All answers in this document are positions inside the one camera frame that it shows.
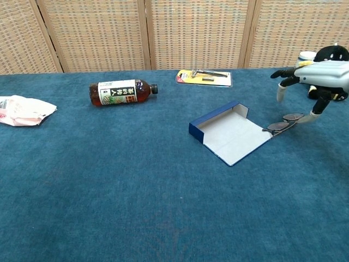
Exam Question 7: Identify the black white plush toy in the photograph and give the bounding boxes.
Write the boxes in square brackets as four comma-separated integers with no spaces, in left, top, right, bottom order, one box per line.
[299,43,349,102]

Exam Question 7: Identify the pink white plastic bag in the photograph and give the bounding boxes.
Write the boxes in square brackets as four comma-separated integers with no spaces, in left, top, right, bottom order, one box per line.
[0,95,58,127]

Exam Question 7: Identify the blue glasses case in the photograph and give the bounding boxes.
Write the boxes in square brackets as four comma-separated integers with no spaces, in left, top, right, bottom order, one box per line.
[188,100,274,167]

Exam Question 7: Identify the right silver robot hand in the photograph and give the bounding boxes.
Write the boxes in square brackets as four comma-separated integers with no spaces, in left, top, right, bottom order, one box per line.
[270,60,349,125]

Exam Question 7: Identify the white paper cup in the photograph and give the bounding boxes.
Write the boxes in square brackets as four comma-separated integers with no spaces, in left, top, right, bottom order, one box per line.
[297,51,317,64]

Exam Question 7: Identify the blue carpet table cover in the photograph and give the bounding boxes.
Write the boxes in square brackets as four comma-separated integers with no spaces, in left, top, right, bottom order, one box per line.
[0,67,349,262]

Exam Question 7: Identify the wire-frame eyeglasses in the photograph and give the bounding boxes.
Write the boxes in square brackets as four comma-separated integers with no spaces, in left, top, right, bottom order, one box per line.
[262,112,304,136]

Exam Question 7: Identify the brown tea bottle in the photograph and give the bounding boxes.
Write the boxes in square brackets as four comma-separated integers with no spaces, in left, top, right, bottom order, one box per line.
[89,79,159,108]

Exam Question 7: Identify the razor blister pack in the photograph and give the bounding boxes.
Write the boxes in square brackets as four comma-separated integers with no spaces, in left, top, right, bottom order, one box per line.
[175,69,233,88]

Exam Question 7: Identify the woven wooden folding screen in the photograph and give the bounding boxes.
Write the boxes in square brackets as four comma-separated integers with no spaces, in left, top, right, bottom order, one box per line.
[0,0,349,75]

